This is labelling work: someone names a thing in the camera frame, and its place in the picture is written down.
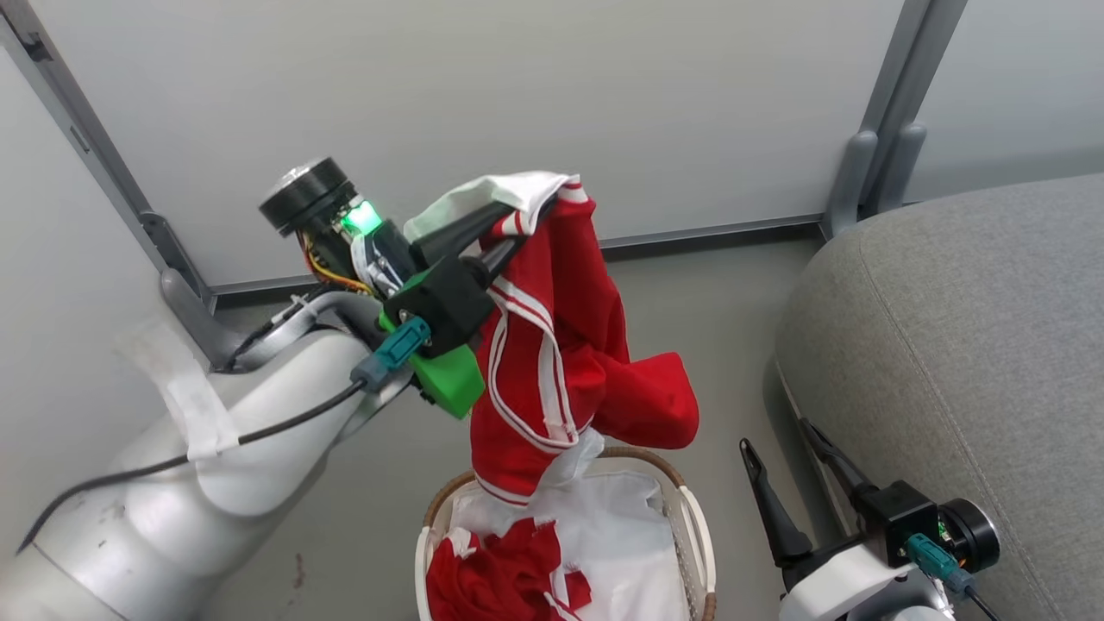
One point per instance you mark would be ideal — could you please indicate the grey double partition post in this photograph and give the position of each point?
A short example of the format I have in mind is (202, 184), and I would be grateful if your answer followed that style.
(862, 172)

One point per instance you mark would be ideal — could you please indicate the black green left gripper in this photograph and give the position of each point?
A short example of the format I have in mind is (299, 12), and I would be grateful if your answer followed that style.
(435, 306)

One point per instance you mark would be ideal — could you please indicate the white laundry basket brown rim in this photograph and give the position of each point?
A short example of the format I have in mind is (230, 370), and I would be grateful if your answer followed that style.
(700, 535)

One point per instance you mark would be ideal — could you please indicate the white tape strip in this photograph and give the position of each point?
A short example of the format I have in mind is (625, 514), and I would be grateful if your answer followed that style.
(203, 414)

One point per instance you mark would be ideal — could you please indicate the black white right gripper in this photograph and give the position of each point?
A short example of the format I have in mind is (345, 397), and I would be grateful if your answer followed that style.
(862, 578)

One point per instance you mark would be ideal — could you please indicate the red white-striped garment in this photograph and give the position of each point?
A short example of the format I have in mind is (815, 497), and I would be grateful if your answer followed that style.
(569, 345)

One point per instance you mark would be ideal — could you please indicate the grey partition base rail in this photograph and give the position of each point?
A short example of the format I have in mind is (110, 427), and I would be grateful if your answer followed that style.
(690, 235)

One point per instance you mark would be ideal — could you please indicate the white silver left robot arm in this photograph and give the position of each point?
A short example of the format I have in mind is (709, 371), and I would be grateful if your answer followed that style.
(129, 535)

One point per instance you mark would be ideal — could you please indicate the white cloth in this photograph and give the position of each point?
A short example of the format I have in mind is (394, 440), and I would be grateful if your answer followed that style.
(621, 535)

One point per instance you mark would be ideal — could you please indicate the grey fabric sofa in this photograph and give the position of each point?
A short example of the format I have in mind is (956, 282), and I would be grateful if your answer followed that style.
(966, 345)

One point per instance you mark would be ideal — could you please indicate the red white-trimmed garment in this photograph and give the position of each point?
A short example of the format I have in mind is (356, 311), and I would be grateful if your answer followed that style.
(492, 578)

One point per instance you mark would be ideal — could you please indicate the grey partition post with foot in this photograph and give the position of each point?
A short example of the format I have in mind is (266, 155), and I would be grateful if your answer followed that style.
(185, 302)

